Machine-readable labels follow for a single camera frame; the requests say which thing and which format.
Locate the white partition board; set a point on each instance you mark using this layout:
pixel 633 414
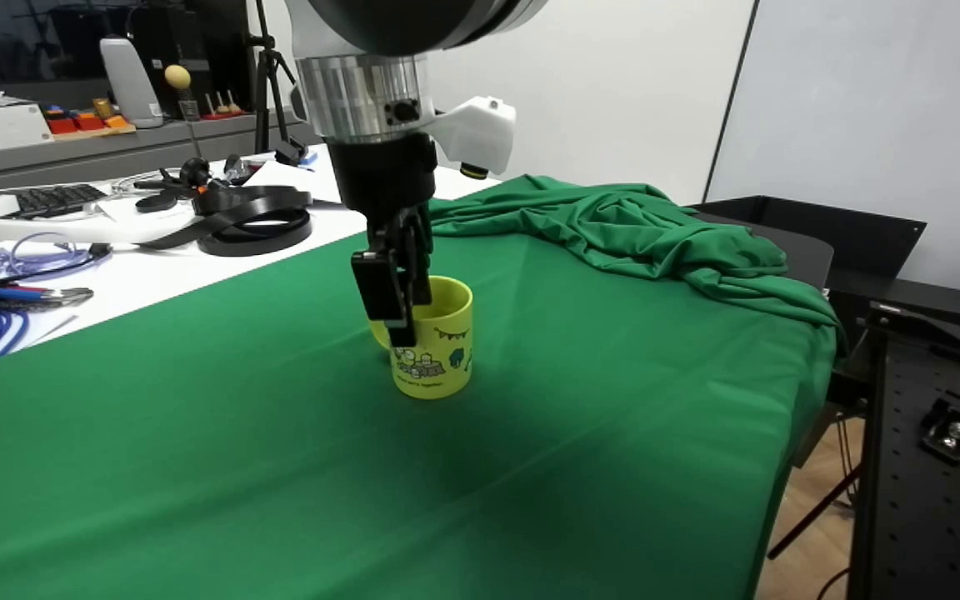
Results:
pixel 880 112

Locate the black perforated bench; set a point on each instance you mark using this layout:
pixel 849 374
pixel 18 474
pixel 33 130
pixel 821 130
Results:
pixel 933 500

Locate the orange small parts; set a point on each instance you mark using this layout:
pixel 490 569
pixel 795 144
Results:
pixel 85 119

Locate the black tripod stand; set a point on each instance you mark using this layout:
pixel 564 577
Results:
pixel 275 88

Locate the yellow mug with print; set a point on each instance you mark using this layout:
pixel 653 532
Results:
pixel 441 353

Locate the grey shelf board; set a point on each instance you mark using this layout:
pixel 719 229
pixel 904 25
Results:
pixel 113 150

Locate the dark grey flat panel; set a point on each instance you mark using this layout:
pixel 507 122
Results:
pixel 834 238

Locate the white rounded device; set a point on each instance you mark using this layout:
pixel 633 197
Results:
pixel 482 134

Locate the black keyboard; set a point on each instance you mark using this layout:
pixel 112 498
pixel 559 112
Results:
pixel 58 202

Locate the green cloth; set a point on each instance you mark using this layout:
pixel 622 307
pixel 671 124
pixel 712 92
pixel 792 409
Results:
pixel 568 422

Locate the white upright gadget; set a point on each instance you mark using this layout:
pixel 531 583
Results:
pixel 132 85

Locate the yellow ball on stick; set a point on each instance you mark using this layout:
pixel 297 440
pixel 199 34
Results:
pixel 178 79

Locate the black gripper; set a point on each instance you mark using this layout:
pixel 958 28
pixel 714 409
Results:
pixel 383 171

